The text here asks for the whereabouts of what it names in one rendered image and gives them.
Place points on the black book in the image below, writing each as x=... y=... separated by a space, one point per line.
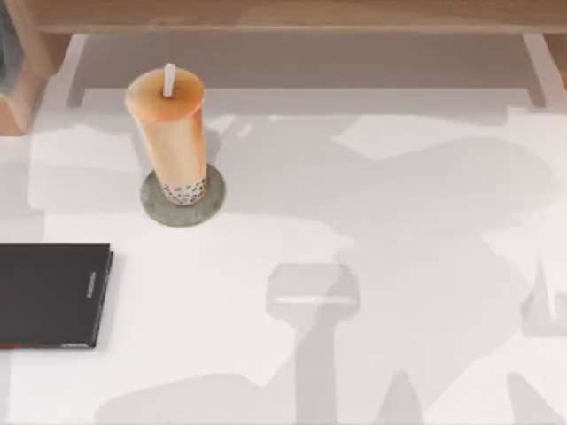
x=48 y=294

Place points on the wooden shelf unit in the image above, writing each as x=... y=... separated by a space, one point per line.
x=283 y=17

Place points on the grey round coaster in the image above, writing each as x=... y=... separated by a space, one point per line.
x=186 y=212

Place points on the orange bubble tea cup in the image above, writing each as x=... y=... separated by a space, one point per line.
x=173 y=133

